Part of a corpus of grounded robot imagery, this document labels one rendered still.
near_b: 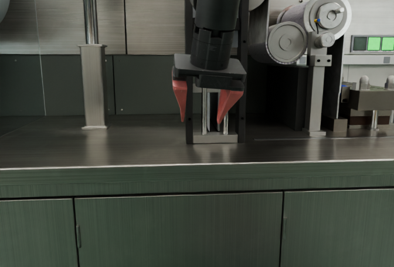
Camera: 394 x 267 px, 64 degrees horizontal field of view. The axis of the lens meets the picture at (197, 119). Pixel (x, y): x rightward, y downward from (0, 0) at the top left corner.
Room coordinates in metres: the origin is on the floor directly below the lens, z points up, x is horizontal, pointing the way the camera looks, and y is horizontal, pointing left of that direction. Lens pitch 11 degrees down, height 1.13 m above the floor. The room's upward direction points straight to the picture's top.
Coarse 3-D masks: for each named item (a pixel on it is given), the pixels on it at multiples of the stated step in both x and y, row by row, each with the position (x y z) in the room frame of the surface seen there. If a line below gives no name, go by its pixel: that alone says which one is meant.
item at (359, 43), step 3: (357, 39) 1.33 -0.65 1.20; (360, 39) 1.33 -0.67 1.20; (363, 39) 1.33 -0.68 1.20; (354, 42) 1.33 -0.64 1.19; (357, 42) 1.33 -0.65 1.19; (360, 42) 1.33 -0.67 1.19; (363, 42) 1.33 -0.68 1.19; (354, 45) 1.33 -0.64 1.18; (357, 45) 1.33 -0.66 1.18; (360, 45) 1.33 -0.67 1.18; (363, 45) 1.33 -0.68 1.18; (354, 48) 1.33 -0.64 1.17; (357, 48) 1.33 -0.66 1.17; (360, 48) 1.33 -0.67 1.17; (363, 48) 1.33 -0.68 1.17
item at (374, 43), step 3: (369, 39) 1.33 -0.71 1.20; (372, 39) 1.33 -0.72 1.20; (375, 39) 1.33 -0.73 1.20; (378, 39) 1.34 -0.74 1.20; (369, 42) 1.33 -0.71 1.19; (372, 42) 1.33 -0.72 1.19; (375, 42) 1.33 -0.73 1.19; (378, 42) 1.34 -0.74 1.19; (369, 45) 1.33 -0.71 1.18; (372, 45) 1.33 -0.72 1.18; (375, 45) 1.33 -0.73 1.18; (378, 45) 1.34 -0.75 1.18; (369, 48) 1.33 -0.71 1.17; (372, 48) 1.33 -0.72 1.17; (375, 48) 1.34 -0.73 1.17; (378, 48) 1.34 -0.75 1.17
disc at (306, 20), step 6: (312, 0) 0.98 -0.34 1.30; (342, 0) 0.99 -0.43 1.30; (306, 6) 0.98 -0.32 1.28; (348, 6) 0.99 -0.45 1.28; (306, 12) 0.98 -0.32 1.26; (348, 12) 0.99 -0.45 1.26; (306, 18) 0.98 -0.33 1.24; (348, 18) 0.99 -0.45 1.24; (306, 24) 0.98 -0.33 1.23; (348, 24) 0.99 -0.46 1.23; (306, 30) 0.98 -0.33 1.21; (312, 30) 0.98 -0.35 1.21; (342, 30) 0.99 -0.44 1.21; (336, 36) 0.99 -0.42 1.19
